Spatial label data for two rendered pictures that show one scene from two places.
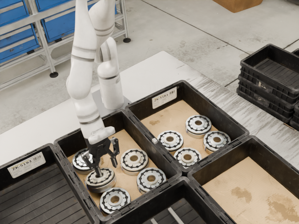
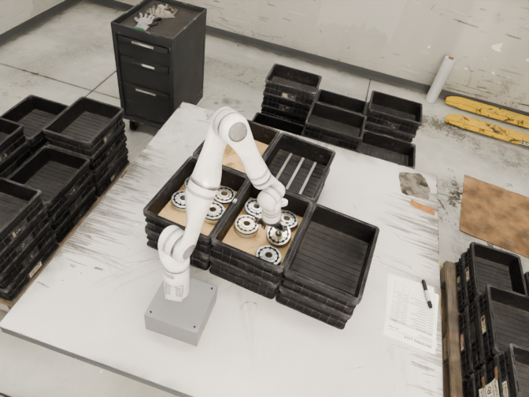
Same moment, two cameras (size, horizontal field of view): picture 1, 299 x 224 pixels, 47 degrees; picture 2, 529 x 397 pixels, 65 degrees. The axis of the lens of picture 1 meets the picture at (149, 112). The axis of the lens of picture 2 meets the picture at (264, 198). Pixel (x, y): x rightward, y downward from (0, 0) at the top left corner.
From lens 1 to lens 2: 186 cm
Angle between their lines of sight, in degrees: 84
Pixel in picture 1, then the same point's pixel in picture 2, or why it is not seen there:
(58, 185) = (299, 268)
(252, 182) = not seen: hidden behind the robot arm
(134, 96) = (128, 308)
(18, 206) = (334, 283)
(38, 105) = not seen: outside the picture
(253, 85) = (11, 243)
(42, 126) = (230, 380)
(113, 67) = not seen: hidden behind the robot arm
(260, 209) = (234, 157)
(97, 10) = (219, 164)
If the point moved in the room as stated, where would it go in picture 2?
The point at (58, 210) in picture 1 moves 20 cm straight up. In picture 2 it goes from (314, 254) to (326, 223)
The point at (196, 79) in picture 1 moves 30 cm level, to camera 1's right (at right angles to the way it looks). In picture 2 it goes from (70, 257) to (44, 210)
